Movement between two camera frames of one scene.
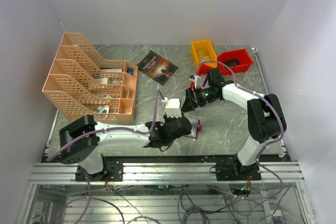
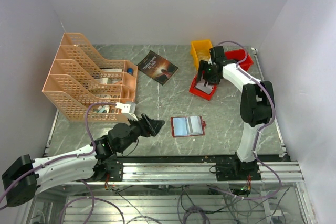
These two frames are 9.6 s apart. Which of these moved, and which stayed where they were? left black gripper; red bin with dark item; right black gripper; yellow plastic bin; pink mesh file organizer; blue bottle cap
Moved: right black gripper; left black gripper
Stayed: yellow plastic bin; pink mesh file organizer; blue bottle cap; red bin with dark item
